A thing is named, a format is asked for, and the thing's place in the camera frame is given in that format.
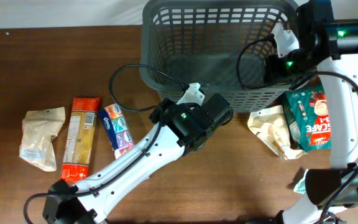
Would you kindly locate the green Nescafe coffee bag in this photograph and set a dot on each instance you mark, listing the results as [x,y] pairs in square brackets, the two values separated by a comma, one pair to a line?
[306,112]

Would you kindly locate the grey plastic basket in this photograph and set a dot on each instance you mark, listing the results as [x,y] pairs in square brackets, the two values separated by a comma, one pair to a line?
[219,44]

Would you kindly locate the Kleenex tissue multipack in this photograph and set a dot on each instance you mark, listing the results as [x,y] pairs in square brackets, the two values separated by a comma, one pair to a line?
[116,128]

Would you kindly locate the beige paper pouch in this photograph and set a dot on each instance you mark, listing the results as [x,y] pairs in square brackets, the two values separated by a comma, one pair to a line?
[39,129]
[270,126]

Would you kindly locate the teal torn wrapper piece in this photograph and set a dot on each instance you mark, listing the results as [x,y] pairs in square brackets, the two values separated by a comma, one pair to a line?
[300,187]

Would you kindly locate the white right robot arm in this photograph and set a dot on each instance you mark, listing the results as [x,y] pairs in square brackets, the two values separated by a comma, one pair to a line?
[328,49]

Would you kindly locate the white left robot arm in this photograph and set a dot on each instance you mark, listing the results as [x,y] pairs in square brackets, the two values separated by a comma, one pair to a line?
[178,129]

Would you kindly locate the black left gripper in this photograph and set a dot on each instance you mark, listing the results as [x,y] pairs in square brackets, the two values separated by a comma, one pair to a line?
[220,106]

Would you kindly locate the orange spaghetti packet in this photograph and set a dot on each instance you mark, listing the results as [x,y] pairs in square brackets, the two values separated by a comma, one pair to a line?
[80,137]

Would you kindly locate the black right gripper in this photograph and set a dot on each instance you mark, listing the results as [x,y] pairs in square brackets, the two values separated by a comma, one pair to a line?
[274,70]

